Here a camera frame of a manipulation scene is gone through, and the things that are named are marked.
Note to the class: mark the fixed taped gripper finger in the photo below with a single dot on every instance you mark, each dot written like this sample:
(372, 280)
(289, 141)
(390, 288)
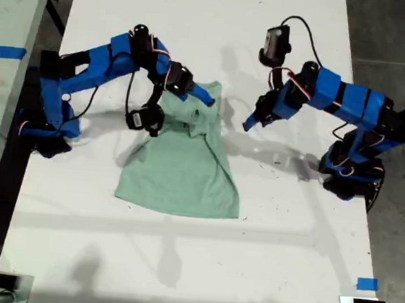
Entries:
(201, 94)
(255, 123)

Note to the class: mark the moving taped gripper finger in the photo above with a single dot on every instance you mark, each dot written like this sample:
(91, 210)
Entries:
(185, 96)
(249, 122)

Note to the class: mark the pale green T-shirt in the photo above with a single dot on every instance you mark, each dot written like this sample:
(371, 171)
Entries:
(179, 177)

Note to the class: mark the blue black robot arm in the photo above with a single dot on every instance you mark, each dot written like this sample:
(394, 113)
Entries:
(90, 65)
(354, 100)

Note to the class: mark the long blue tape strip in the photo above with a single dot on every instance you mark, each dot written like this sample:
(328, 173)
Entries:
(5, 52)

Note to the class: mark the square blue tape piece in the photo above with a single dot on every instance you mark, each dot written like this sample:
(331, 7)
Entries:
(367, 284)

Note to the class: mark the black camera stalk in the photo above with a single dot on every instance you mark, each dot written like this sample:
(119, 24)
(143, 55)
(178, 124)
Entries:
(155, 95)
(275, 67)

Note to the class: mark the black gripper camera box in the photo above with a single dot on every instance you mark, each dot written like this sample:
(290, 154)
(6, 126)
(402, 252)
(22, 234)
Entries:
(275, 45)
(143, 119)

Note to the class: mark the black metal frame strut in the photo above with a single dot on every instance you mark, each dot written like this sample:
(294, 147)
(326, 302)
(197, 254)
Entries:
(57, 17)

